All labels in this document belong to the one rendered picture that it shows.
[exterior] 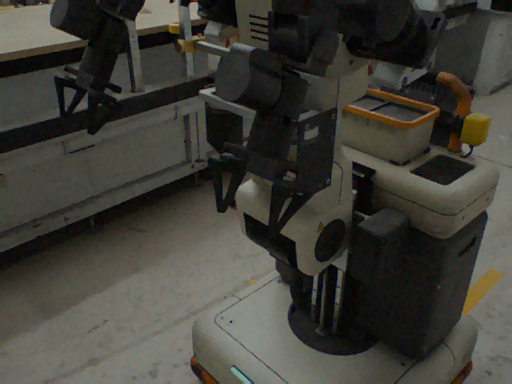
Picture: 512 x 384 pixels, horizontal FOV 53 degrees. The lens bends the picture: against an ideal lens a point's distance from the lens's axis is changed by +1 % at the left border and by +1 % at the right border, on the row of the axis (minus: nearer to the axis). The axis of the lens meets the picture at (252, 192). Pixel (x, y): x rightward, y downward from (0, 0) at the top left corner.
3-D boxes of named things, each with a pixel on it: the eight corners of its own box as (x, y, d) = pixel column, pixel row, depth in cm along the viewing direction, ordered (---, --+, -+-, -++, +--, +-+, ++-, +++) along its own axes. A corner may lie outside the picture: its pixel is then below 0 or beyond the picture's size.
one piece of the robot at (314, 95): (252, 139, 118) (252, 45, 107) (347, 180, 100) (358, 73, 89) (197, 160, 108) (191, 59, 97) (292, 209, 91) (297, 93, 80)
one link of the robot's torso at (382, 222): (312, 236, 141) (318, 156, 129) (401, 284, 123) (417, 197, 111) (242, 278, 125) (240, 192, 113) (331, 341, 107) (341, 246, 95)
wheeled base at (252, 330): (320, 281, 204) (324, 230, 191) (473, 376, 164) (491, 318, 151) (185, 374, 164) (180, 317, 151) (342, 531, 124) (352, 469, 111)
